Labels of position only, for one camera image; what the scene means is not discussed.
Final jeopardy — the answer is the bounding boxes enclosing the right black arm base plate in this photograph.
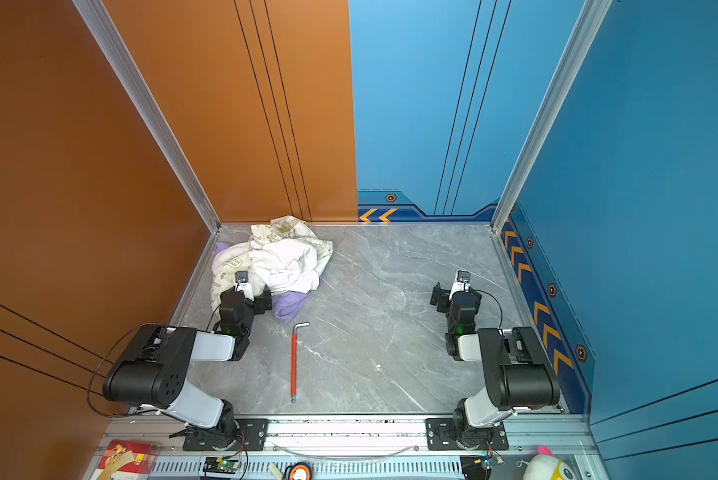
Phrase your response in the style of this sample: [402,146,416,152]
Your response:
[425,417,510,451]

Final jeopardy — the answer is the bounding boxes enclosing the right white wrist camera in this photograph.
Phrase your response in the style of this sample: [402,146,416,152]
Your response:
[449,270,471,299]

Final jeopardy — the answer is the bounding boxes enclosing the aluminium front rail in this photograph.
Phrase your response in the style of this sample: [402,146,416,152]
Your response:
[83,413,608,479]

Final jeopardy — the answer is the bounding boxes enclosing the purple cloth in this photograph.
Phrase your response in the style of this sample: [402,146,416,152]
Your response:
[210,242,310,322]

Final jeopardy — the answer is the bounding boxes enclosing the red snack packet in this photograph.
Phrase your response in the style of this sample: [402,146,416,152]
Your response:
[91,440,160,480]

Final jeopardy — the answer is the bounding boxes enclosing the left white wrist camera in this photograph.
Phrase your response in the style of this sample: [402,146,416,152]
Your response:
[234,271,255,300]

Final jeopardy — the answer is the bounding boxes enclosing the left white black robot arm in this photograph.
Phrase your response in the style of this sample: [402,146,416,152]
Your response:
[103,288,272,452]

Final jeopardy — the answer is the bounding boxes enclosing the white plush toy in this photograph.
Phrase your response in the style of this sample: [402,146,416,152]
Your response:
[523,446,579,480]

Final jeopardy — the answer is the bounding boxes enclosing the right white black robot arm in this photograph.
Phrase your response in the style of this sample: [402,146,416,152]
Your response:
[428,281,561,450]

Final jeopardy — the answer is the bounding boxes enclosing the small right circuit board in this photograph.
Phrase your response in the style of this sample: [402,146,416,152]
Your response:
[474,452,504,471]

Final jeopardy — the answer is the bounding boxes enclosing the green circuit board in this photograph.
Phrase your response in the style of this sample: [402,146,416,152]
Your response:
[201,456,244,479]

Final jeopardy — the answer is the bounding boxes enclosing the red handled hex key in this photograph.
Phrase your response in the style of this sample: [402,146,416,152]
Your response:
[290,322,310,404]

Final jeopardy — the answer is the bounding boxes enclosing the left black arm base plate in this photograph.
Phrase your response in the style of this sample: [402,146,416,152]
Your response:
[183,418,269,453]

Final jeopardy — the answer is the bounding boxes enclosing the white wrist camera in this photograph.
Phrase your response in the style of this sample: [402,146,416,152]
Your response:
[449,270,471,299]
[234,271,255,300]

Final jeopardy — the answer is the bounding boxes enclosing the orange black tape measure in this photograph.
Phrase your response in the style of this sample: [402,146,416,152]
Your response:
[284,462,313,480]

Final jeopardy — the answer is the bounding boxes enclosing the white patterned cloth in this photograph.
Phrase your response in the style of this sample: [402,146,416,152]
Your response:
[210,216,334,307]

